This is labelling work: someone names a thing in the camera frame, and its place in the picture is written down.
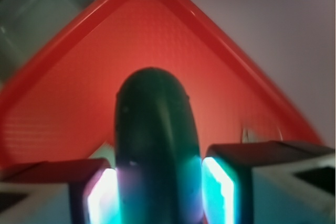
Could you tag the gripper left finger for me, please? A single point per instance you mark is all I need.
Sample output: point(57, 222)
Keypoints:
point(75, 191)

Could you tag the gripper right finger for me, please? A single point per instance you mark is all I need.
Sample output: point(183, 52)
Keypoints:
point(269, 182)

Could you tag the dark green plastic pickle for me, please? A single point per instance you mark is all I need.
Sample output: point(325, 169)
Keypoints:
point(157, 151)

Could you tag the red plastic tray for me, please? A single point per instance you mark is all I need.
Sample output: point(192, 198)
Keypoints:
point(61, 104)

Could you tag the grey plastic sink basin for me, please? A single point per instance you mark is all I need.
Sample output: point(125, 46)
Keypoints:
point(27, 25)

